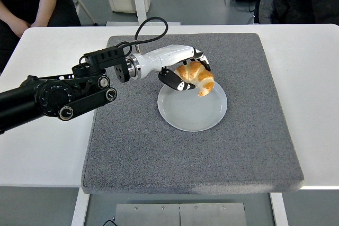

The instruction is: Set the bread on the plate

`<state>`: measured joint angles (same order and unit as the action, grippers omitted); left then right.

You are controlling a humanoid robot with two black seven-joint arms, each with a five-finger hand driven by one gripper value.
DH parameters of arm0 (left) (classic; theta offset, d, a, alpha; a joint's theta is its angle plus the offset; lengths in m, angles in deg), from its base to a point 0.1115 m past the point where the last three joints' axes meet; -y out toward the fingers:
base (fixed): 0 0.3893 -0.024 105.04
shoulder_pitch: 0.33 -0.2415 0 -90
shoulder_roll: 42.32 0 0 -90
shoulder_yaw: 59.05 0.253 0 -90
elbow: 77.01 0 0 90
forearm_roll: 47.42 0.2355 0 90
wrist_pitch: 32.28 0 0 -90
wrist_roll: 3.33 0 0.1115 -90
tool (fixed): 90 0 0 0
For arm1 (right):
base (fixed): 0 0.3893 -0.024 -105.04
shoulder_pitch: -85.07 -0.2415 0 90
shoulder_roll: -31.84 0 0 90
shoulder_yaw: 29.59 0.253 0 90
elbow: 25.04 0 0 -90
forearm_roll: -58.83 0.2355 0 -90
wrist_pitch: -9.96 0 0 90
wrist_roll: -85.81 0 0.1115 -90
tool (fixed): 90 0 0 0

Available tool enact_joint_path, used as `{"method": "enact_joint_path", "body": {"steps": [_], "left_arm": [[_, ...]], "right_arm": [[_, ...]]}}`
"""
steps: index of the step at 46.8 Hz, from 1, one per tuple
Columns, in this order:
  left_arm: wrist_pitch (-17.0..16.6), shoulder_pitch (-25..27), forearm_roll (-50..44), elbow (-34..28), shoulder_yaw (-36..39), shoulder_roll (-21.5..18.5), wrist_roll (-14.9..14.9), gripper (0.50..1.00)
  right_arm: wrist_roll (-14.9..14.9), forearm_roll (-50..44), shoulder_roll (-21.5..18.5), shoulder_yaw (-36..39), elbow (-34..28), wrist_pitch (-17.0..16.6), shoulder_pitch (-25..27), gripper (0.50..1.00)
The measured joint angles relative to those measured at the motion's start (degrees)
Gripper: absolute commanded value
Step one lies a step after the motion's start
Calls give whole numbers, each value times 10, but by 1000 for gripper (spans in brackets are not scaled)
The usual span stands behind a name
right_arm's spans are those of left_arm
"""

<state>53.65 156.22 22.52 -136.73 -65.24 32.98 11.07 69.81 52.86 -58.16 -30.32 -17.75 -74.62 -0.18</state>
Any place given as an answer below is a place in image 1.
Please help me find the grey round plate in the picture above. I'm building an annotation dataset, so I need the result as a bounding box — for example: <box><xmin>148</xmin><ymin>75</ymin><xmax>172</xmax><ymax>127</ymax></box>
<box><xmin>157</xmin><ymin>77</ymin><xmax>228</xmax><ymax>132</ymax></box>

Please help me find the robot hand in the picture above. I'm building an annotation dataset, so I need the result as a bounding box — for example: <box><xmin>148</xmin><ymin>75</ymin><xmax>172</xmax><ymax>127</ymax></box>
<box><xmin>135</xmin><ymin>44</ymin><xmax>212</xmax><ymax>92</ymax></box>

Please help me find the croissant bread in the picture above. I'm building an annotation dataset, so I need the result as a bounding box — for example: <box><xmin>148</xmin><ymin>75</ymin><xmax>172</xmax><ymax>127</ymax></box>
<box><xmin>174</xmin><ymin>61</ymin><xmax>215</xmax><ymax>97</ymax></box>

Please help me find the white table leg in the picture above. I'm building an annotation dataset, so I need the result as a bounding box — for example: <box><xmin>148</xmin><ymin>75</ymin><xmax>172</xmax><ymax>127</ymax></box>
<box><xmin>70</xmin><ymin>188</ymin><xmax>91</xmax><ymax>226</ymax></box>
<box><xmin>269</xmin><ymin>192</ymin><xmax>289</xmax><ymax>226</ymax></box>

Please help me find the grey metal plate with screws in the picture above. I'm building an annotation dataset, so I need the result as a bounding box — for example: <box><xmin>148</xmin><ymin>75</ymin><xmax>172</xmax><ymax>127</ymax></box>
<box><xmin>114</xmin><ymin>202</ymin><xmax>247</xmax><ymax>226</ymax></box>

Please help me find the person's right hand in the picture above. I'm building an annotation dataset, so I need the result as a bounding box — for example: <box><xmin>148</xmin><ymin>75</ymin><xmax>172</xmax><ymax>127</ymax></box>
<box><xmin>8</xmin><ymin>18</ymin><xmax>31</xmax><ymax>38</ymax></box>

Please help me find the grey felt mat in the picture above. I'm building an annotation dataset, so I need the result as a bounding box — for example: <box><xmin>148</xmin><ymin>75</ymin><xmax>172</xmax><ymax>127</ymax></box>
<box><xmin>80</xmin><ymin>32</ymin><xmax>305</xmax><ymax>195</ymax></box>

